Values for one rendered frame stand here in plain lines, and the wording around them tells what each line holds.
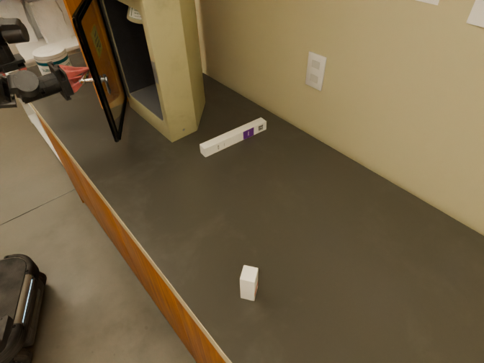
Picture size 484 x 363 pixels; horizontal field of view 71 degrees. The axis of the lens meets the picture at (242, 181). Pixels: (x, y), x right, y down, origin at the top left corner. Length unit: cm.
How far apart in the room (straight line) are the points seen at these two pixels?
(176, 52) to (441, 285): 95
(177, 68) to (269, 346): 82
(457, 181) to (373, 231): 26
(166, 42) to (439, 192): 90
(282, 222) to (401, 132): 43
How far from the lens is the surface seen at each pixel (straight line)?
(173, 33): 109
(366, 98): 109
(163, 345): 182
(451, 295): 94
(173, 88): 115
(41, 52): 175
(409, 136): 107
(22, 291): 193
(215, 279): 84
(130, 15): 118
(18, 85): 107
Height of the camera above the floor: 167
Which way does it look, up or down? 44 degrees down
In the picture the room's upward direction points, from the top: 2 degrees counter-clockwise
